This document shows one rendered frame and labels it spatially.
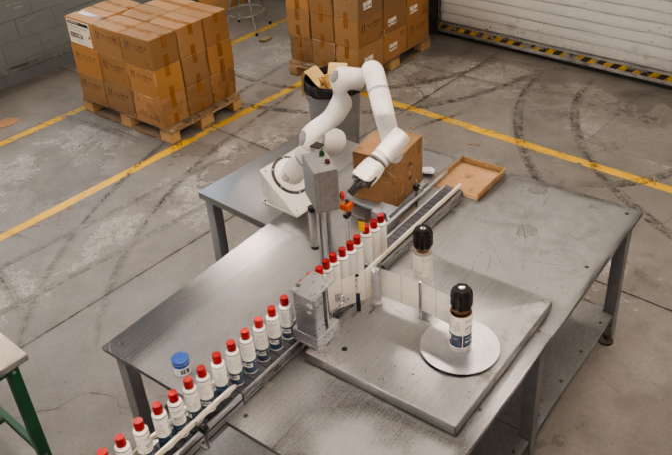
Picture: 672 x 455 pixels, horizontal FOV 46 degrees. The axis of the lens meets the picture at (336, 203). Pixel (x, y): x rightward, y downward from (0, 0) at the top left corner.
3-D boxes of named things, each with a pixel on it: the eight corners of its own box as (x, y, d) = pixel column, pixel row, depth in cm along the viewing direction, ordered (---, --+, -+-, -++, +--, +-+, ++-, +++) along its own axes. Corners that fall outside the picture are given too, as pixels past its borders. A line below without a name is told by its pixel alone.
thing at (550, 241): (410, 535, 248) (410, 531, 246) (102, 350, 327) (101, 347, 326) (643, 214, 384) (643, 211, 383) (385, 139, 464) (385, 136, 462)
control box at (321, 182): (317, 214, 316) (313, 173, 306) (305, 193, 330) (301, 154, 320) (341, 209, 319) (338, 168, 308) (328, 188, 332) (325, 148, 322)
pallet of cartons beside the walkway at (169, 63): (244, 108, 695) (230, 9, 646) (171, 147, 643) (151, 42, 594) (156, 78, 762) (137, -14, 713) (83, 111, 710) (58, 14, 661)
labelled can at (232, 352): (238, 389, 294) (230, 348, 283) (228, 383, 297) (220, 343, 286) (247, 380, 298) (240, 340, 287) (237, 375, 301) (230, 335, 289)
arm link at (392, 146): (376, 156, 330) (373, 146, 321) (396, 132, 332) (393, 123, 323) (391, 167, 327) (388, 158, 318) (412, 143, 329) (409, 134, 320)
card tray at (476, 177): (477, 200, 400) (478, 194, 398) (433, 186, 414) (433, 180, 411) (505, 174, 419) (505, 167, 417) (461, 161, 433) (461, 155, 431)
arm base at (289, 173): (290, 197, 401) (306, 181, 386) (266, 169, 402) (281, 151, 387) (314, 180, 412) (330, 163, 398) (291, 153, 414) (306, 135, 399)
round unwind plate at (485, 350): (476, 388, 288) (476, 386, 287) (404, 355, 304) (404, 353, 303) (514, 339, 308) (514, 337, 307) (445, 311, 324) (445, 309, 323)
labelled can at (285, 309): (289, 342, 314) (284, 302, 303) (279, 337, 317) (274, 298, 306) (297, 334, 317) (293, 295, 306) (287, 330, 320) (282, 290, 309)
